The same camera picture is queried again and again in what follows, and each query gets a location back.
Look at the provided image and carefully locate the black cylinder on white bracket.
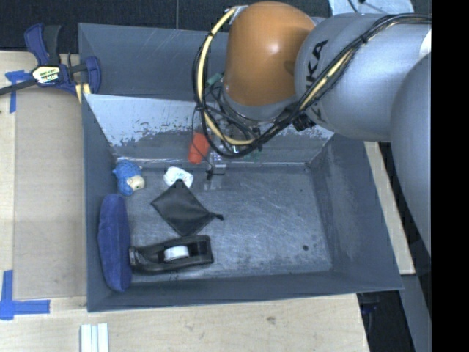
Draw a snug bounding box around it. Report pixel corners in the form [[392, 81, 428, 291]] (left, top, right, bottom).
[[292, 112, 317, 132]]

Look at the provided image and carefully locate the blue toy animal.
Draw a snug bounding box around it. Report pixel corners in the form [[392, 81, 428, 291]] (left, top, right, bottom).
[[111, 159, 146, 197]]

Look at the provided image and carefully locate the orange toy carrot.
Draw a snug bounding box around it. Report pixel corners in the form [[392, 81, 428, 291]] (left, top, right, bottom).
[[188, 131, 210, 165]]

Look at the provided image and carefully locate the pale wood board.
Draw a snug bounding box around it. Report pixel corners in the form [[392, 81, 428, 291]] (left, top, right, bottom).
[[12, 88, 89, 301]]

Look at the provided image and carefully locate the black cloth pouch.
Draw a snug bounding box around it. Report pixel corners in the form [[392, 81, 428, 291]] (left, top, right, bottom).
[[150, 178, 225, 237]]

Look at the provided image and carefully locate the grey metal bin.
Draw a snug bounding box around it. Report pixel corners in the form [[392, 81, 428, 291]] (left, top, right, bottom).
[[77, 22, 405, 313]]

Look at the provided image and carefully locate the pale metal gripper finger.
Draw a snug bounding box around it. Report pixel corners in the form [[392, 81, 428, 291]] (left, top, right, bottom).
[[204, 170, 225, 191], [210, 151, 228, 172]]

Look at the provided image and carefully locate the black tape dispenser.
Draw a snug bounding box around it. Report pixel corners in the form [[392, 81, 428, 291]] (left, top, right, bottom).
[[128, 234, 215, 275]]

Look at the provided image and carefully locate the white crumpled packet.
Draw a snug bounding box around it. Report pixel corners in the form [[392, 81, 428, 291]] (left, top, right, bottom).
[[163, 166, 194, 188]]

